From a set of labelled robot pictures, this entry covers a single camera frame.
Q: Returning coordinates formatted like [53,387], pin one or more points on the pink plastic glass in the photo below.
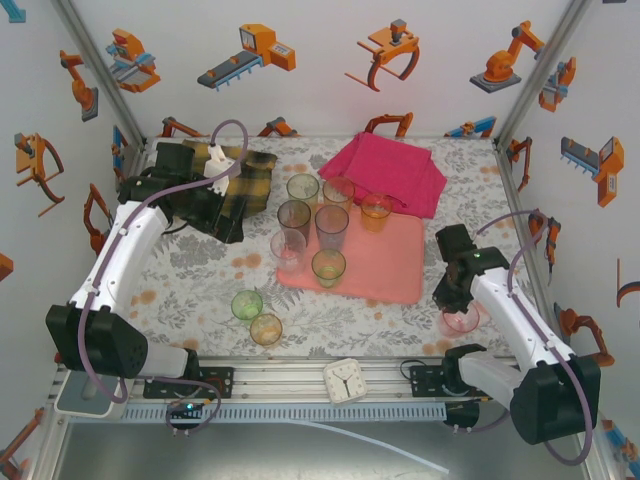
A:
[460,325]

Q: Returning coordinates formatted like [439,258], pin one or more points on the smoky grey plastic glass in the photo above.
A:
[293,217]

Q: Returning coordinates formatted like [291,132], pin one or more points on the clear plastic glass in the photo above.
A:
[288,255]

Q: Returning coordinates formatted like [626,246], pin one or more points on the tall yellow-green plastic glass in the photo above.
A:
[302,187]

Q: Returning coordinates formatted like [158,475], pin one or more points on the blue plastic glass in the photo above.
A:
[331,225]

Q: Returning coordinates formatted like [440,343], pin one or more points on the olive green plastic glass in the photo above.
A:
[328,267]

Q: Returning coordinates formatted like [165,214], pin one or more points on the amber plastic glass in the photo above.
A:
[338,192]

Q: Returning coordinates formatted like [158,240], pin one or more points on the small orange plastic glass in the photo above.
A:
[265,330]

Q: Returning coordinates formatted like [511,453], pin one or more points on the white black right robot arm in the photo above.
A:
[505,305]

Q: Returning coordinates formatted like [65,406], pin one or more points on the pink plastic tray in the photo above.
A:
[385,270]

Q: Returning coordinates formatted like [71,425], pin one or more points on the yellow black plaid shirt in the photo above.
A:
[255,185]

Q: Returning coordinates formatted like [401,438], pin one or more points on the small green plastic glass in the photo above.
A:
[246,305]

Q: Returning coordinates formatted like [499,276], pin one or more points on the floral table cover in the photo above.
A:
[350,345]

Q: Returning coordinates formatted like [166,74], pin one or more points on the magenta folded cloth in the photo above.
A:
[380,165]

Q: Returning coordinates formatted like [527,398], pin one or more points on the white square alarm clock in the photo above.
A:
[345,382]

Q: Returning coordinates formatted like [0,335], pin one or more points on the small green-lit electronics board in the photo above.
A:
[187,407]

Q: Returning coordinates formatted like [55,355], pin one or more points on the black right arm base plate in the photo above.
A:
[425,382]

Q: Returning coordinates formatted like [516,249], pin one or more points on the aluminium frame post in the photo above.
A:
[104,75]
[541,75]

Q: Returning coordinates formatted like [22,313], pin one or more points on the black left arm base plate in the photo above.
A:
[222,382]

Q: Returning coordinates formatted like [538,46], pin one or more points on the aluminium front rail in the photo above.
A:
[285,380]

